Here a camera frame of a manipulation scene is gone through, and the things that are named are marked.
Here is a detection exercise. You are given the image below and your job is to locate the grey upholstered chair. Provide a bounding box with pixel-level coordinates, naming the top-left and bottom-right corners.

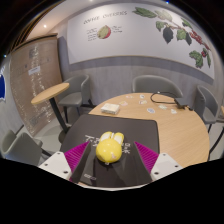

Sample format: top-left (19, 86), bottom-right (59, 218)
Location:
top-left (193, 84), bottom-right (224, 134)
top-left (0, 129), bottom-right (51, 167)
top-left (57, 73), bottom-right (96, 124)
top-left (131, 74), bottom-right (184, 99)

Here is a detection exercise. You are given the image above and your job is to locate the white coffee plant wall mural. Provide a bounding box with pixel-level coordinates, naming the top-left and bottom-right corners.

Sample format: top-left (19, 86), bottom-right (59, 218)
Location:
top-left (66, 2), bottom-right (216, 80)

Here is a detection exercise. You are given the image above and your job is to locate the wooden wall panel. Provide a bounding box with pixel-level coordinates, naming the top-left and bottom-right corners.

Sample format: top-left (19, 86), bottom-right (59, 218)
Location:
top-left (9, 34), bottom-right (64, 138)

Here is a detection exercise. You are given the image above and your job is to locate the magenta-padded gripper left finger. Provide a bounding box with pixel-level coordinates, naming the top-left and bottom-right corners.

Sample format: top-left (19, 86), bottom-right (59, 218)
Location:
top-left (38, 141), bottom-right (98, 184)

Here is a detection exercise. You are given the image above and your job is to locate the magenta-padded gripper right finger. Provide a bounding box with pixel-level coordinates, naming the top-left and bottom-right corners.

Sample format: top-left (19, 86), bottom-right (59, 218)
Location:
top-left (133, 141), bottom-right (184, 183)

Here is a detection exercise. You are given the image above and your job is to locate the black cable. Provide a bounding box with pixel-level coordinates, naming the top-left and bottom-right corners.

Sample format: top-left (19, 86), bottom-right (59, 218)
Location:
top-left (149, 91), bottom-right (184, 105)

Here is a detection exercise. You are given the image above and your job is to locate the yellow rabbit-shaped computer mouse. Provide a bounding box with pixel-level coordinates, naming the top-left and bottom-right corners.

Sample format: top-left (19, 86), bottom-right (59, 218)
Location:
top-left (95, 131), bottom-right (125, 164)

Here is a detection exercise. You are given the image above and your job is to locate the small round wooden side table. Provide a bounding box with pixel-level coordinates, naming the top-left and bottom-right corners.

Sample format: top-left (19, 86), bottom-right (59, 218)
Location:
top-left (30, 82), bottom-right (71, 143)

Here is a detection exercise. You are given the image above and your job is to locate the black mouse pad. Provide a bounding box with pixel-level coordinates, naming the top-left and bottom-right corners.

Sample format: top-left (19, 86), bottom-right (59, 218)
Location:
top-left (59, 114), bottom-right (160, 188)

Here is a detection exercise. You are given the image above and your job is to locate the small white box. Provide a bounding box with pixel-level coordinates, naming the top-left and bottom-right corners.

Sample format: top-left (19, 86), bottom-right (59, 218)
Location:
top-left (100, 102), bottom-right (121, 115)

